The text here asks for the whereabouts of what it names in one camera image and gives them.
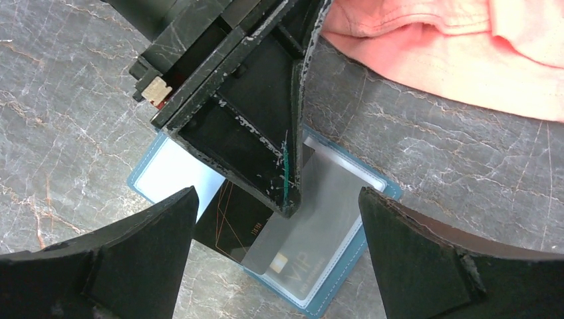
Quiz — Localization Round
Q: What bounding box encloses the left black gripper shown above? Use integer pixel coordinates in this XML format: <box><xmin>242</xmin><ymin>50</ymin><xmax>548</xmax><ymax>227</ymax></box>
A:
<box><xmin>109</xmin><ymin>1</ymin><xmax>331</xmax><ymax>217</ymax></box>

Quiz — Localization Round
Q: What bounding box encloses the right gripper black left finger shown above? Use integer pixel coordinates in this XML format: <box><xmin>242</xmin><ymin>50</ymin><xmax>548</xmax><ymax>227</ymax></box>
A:
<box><xmin>1</xmin><ymin>187</ymin><xmax>199</xmax><ymax>318</ymax></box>

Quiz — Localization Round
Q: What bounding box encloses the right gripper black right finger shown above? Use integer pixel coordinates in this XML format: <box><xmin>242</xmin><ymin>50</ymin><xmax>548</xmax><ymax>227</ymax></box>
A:
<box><xmin>358</xmin><ymin>187</ymin><xmax>563</xmax><ymax>318</ymax></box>

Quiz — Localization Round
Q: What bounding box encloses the blue card holder wallet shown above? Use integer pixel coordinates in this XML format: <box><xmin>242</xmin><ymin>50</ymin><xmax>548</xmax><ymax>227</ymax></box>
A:
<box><xmin>127</xmin><ymin>128</ymin><xmax>402</xmax><ymax>318</ymax></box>

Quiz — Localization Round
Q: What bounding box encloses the pink crumpled cloth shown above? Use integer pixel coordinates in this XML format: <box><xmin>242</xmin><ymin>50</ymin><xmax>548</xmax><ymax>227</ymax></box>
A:
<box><xmin>322</xmin><ymin>1</ymin><xmax>563</xmax><ymax>122</ymax></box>

